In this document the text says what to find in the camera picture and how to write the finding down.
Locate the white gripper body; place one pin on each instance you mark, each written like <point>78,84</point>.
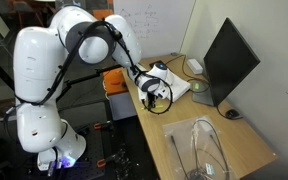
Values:
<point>159,93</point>

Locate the yellow pen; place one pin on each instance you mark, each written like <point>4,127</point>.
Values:
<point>159,106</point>

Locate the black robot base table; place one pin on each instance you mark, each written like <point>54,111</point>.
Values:
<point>94,150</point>

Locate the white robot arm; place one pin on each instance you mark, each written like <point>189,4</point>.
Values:
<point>37,66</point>

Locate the orange topped cabinet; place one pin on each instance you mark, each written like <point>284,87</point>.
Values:
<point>115,81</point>

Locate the silver monitor stand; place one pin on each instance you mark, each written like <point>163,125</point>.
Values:
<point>200,96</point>

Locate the white power adapter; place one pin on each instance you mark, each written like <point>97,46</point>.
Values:
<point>194,66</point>

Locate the clear plastic bag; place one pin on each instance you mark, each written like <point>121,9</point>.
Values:
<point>180,143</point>

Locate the white whiteboard with drawings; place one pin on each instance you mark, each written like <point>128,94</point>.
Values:
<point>157,26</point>

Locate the black clamp bar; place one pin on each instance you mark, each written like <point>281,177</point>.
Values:
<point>84,78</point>

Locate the black computer monitor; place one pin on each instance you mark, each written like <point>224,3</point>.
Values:
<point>229,63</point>

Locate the black computer mouse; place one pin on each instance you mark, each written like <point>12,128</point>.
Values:
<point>232,114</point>

